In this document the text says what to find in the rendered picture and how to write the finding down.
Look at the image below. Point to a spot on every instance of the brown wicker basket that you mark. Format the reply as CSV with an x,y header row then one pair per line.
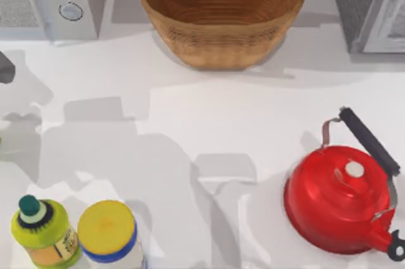
x,y
221,12

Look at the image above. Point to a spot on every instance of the white jar with yellow lid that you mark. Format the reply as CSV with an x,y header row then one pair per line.
x,y
109,234

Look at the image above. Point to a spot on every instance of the red kettle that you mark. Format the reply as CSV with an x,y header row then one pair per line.
x,y
338,199

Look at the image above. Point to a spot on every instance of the round microwave knob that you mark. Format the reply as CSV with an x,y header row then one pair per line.
x,y
71,11

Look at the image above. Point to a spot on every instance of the pale microwave oven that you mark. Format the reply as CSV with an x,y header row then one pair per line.
x,y
47,0

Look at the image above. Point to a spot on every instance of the green bottle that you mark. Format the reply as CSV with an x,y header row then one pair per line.
x,y
44,231

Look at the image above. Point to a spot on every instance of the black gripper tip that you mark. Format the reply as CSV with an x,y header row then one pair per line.
x,y
5,68

